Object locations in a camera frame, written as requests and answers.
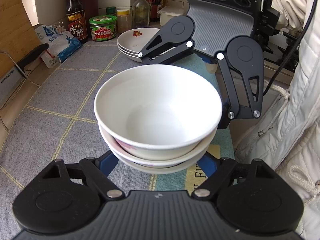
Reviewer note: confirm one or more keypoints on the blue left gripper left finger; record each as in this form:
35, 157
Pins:
106, 163

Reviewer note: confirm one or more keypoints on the clear glass bottle red cap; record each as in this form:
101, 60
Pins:
140, 14

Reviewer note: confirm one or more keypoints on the white ceramic bowl front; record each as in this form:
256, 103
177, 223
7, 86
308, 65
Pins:
161, 170

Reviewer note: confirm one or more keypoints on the dark vinegar bottle red label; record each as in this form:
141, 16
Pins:
76, 20

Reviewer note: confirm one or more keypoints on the white ceramic bowl floral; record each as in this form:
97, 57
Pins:
158, 107

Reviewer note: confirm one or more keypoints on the grey checked table mat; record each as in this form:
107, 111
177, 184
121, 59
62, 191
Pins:
57, 122

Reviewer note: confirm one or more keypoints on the green cap spice jar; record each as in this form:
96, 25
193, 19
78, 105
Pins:
111, 11

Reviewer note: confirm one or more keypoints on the kitchen knife black handle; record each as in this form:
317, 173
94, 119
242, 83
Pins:
31, 56

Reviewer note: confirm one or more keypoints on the white plate fruit print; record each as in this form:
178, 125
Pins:
118, 45

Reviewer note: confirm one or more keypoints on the white ceramic bowl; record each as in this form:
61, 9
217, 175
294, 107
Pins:
161, 170
163, 158

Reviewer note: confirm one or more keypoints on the white plastic seasoning box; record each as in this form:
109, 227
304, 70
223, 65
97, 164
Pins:
167, 13

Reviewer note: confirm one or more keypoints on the white blue salt bag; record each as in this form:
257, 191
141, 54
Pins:
61, 45

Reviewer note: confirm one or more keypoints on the yellow lid spice jar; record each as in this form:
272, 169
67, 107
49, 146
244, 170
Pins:
123, 20

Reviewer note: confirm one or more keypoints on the bamboo cutting board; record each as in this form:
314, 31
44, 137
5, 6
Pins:
18, 37

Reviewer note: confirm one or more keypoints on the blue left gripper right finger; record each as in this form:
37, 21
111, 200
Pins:
208, 164

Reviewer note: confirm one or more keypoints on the green lid sauce tub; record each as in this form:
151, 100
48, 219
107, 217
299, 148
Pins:
103, 28

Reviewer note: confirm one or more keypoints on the white plate with fruit print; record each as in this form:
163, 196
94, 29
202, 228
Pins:
134, 40

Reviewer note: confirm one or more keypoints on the metal wire rack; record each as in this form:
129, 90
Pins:
12, 81

